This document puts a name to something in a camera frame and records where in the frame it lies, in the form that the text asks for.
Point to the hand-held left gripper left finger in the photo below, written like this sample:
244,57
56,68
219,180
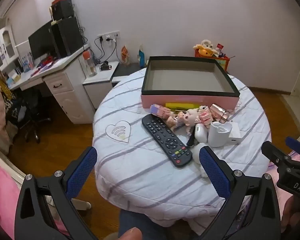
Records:
82,172

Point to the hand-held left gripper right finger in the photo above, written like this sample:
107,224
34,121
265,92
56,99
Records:
213,172

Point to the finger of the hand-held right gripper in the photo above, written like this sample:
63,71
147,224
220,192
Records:
275,152
296,143

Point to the white figurine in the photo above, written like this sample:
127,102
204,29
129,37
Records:
196,152

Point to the white earbuds case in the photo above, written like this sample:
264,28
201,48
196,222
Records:
201,132

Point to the white charger adapter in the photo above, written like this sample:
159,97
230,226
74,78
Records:
235,133

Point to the pink white block pig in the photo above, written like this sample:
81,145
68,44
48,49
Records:
205,116

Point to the pink doll figure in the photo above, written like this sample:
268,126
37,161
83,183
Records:
190,117

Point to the black remote control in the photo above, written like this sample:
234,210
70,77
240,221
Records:
165,137

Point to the rose gold jar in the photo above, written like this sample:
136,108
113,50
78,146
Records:
218,111

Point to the yellow highlighter marker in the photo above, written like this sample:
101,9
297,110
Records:
180,105

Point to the pink box with black rim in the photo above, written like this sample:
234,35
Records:
190,100

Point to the pink purple block toy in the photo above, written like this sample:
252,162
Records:
160,111

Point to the person's right hand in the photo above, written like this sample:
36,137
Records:
293,212

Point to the person's left hand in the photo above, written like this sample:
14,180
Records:
128,233

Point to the beige slipper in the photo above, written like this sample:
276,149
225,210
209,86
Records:
81,204

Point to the white heart-shaped coaster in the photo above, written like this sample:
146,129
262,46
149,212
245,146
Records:
122,137

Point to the white door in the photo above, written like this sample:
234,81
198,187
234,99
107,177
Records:
298,80

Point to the white desk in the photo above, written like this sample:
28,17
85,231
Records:
65,97

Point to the pink bedding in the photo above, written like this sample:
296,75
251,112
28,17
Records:
5,192

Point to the black office chair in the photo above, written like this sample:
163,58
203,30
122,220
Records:
27,112

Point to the white low cabinet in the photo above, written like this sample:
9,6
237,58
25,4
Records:
100,90

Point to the red toy crate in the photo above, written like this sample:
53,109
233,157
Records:
221,61

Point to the clear bottle with orange lid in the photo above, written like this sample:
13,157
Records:
90,65

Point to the black cylindrical hair tool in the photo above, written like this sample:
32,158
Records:
105,66

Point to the dark-topped low bench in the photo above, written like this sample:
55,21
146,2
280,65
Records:
127,71

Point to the colourful desk stationery pile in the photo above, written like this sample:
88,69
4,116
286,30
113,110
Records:
27,63

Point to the yellow white plush toy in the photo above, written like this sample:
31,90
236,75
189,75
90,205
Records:
206,48

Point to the orange snack bag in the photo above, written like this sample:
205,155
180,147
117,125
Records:
125,55

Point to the blue white bag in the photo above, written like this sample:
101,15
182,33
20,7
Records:
142,56

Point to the white glass-door cabinet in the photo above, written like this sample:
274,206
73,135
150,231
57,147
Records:
2,47

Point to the small black speaker box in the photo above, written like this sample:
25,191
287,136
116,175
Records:
62,10

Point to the white wall socket strip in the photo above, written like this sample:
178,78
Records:
108,36

